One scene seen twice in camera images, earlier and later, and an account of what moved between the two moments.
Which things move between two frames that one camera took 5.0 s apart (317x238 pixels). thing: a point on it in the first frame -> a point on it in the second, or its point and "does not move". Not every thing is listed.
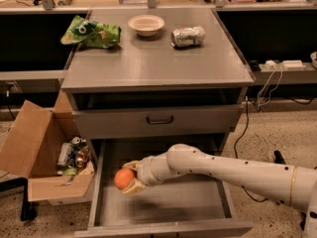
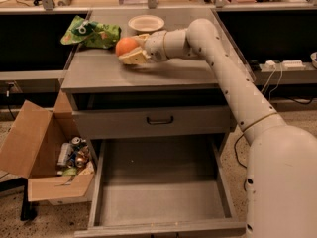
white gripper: [144, 173] -> [155, 45]
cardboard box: [30, 141] does not move
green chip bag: [92, 34] does not move
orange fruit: [124, 178] -> [125, 45]
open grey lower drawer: [190, 204] does not move
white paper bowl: [146, 25] does not move
